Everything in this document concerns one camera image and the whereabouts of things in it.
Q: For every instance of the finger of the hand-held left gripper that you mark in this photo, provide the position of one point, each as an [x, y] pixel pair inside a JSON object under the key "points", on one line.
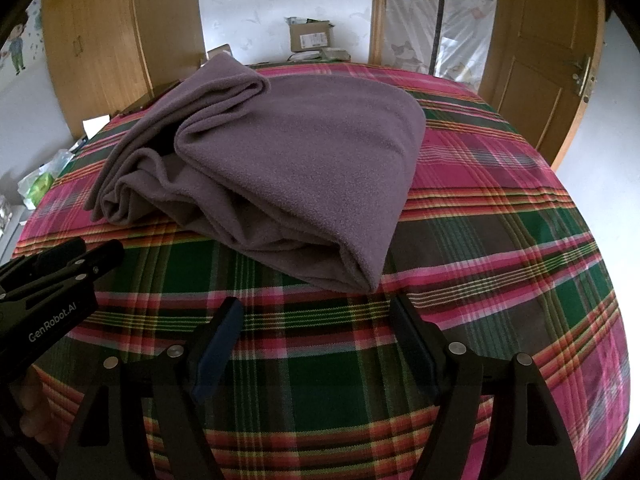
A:
{"points": [[100, 260], [60, 255]]}

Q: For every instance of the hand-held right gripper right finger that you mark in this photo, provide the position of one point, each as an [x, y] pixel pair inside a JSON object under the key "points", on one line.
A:
{"points": [[414, 342]]}

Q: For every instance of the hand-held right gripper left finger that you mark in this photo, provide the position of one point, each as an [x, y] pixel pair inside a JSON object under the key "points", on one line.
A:
{"points": [[220, 347]]}

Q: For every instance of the purple fleece pants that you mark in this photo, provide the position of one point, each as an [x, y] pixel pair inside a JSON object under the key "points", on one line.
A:
{"points": [[300, 160]]}

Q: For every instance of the person's left hand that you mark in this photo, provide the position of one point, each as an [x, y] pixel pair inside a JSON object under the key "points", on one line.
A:
{"points": [[37, 405]]}

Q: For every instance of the green tissue packet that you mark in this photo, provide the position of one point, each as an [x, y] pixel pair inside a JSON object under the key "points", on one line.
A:
{"points": [[40, 185]]}

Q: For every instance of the plaid bed sheet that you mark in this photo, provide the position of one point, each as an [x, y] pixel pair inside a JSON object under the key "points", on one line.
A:
{"points": [[475, 240]]}

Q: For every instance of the white paper card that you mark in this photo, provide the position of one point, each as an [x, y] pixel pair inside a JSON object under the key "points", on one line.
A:
{"points": [[96, 126]]}

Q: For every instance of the wooden wardrobe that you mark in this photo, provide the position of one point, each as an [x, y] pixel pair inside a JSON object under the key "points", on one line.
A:
{"points": [[110, 35]]}

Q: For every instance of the small white box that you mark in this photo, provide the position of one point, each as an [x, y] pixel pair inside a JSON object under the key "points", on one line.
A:
{"points": [[219, 55]]}

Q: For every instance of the brown cardboard box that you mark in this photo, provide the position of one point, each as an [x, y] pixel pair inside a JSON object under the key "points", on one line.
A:
{"points": [[310, 35]]}

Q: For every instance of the wooden door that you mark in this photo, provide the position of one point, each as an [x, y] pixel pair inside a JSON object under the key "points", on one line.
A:
{"points": [[540, 50]]}

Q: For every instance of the black pole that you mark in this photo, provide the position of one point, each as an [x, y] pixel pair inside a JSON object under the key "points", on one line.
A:
{"points": [[437, 15]]}

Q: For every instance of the clear plastic curtain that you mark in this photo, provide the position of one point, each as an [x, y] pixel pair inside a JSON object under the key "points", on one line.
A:
{"points": [[465, 15]]}

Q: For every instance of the cartoon wall sticker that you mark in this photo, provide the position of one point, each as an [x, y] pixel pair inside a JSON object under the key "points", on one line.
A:
{"points": [[15, 47]]}

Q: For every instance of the wooden door frame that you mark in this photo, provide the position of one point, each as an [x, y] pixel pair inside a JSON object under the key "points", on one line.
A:
{"points": [[377, 10]]}

